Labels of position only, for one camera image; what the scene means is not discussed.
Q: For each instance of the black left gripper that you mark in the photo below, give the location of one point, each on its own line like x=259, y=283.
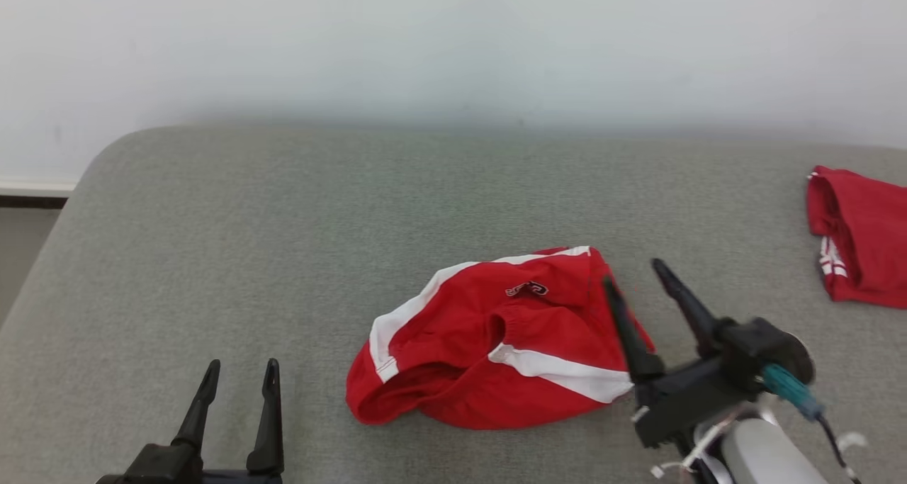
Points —
x=170, y=466

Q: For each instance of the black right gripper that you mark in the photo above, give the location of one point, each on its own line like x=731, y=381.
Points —
x=687, y=402

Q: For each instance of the red white sports shorts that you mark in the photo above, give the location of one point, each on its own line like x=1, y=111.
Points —
x=496, y=392

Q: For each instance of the red white sports jersey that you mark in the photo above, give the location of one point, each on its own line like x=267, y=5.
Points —
x=871, y=236

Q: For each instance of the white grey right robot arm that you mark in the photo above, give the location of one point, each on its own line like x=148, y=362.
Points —
x=762, y=456

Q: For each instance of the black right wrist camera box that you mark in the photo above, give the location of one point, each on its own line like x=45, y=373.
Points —
x=758, y=346

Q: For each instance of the dark wall baseboard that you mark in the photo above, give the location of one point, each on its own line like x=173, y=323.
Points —
x=32, y=202

